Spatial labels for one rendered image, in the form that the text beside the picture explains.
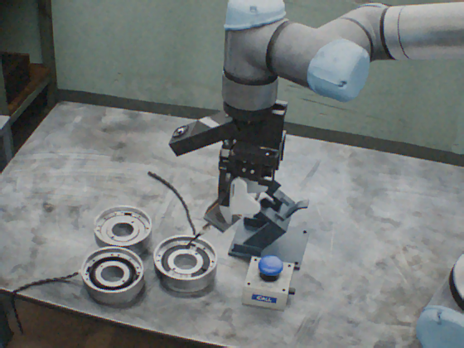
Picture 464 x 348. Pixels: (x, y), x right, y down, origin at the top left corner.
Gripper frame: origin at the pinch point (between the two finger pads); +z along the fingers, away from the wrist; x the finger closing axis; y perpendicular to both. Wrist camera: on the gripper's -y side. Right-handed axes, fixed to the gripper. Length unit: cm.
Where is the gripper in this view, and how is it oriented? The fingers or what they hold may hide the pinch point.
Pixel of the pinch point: (228, 209)
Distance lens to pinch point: 98.4
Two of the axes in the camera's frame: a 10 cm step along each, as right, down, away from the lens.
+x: 2.6, -5.7, 7.8
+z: -0.5, 8.0, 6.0
